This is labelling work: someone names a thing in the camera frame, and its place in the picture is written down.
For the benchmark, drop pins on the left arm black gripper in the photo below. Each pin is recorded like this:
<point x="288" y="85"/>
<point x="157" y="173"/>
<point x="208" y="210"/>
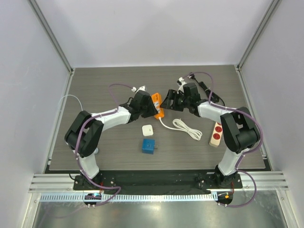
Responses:
<point x="152" y="110"/>

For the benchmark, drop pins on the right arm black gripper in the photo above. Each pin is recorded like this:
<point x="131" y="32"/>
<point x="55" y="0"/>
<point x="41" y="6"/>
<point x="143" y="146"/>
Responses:
<point x="173" y="100"/>

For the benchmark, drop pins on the orange power strip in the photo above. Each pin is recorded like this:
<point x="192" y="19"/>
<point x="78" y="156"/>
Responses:
<point x="157" y="101"/>

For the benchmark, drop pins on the white square plug adapter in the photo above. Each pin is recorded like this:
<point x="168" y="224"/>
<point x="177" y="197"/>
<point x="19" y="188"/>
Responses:
<point x="147" y="130"/>

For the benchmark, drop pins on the blue cube plug adapter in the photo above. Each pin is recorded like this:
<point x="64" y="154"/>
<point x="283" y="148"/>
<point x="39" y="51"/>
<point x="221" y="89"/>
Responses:
<point x="149" y="146"/>

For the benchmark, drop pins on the beige power strip red sockets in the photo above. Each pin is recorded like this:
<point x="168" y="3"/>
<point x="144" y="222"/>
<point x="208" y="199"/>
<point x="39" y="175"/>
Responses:
<point x="216" y="135"/>

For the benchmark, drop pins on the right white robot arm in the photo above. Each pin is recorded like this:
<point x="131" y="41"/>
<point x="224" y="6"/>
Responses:
<point x="239" y="128"/>

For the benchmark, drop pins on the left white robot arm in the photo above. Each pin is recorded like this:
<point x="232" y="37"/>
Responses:
<point x="84" y="134"/>

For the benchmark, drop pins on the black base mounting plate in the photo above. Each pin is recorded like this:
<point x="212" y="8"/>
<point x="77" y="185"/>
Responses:
<point x="167" y="182"/>

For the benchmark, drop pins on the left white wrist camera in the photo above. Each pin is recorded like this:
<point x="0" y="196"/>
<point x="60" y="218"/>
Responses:
<point x="141" y="89"/>

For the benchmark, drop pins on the white slotted cable duct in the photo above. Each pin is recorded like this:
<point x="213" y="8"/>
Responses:
<point x="96" y="197"/>

